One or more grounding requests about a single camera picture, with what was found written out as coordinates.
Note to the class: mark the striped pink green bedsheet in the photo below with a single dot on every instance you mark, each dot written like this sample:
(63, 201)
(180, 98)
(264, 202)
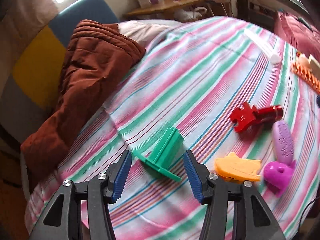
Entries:
(191, 78)

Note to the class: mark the green plastic stamp toy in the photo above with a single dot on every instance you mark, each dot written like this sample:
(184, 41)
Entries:
(163, 153)

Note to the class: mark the yellow-orange plastic punch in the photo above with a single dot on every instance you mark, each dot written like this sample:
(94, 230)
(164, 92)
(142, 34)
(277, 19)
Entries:
(232, 167)

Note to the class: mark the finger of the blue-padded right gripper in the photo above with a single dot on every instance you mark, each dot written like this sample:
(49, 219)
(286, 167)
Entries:
(252, 218)

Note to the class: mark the orange hair claw clip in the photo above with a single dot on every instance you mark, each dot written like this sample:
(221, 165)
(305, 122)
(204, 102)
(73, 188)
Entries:
(301, 67)

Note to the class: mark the wooden bedside table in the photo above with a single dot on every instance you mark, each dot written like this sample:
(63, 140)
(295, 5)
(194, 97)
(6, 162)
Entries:
(168, 7)

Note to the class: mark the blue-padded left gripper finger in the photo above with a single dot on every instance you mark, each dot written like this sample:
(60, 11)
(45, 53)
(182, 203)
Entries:
(61, 218)

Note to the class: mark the white cylindrical tube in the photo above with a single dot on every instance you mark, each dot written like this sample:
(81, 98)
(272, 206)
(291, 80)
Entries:
(264, 46)

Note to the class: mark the pink pillow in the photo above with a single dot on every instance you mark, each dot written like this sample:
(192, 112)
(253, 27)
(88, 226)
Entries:
(304, 39)

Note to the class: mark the magenta plastic punch toy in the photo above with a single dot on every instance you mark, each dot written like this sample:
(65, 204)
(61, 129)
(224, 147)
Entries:
(278, 176)

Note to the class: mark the rust brown quilt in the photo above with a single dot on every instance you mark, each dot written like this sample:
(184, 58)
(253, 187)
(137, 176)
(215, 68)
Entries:
(98, 57)

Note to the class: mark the red metal block toy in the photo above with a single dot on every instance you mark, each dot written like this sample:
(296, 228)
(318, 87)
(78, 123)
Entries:
(244, 117)

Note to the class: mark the purple oval embossed case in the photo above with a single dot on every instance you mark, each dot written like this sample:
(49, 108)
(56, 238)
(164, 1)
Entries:
(283, 144)

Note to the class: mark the grey yellow blue headboard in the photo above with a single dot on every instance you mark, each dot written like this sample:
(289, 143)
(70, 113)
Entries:
(30, 93)

